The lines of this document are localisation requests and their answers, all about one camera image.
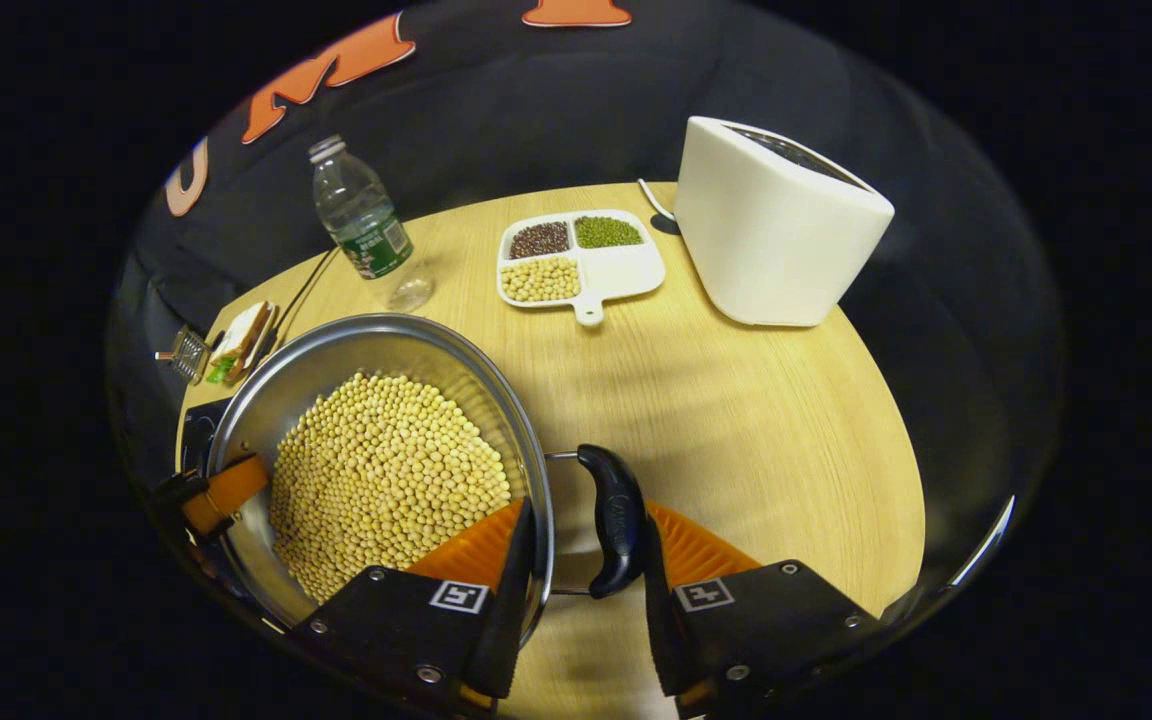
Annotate sandwich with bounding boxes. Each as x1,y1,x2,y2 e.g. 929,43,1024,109
206,300,279,386

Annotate thin black cable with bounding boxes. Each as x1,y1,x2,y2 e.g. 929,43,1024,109
271,247,340,351

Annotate black induction cooktop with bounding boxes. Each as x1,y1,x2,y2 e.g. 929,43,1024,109
176,397,237,476

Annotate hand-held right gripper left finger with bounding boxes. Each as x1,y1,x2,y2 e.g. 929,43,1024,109
288,497,539,713

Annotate white toaster cable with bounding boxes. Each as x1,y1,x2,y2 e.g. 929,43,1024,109
636,178,679,223

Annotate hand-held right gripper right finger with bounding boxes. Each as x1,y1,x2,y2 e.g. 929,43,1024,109
639,500,885,716

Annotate white toaster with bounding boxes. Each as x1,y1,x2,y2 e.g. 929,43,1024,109
673,116,895,328

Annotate pile of yellow soybeans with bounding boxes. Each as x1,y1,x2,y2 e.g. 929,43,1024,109
269,372,514,604

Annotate steel pot with black handle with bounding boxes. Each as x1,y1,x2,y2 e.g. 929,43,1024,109
204,313,649,651

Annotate clear plastic water bottle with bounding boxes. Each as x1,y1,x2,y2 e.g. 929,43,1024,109
308,135,435,313

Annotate white divided bean tray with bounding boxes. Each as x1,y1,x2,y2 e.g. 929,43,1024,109
496,209,667,327

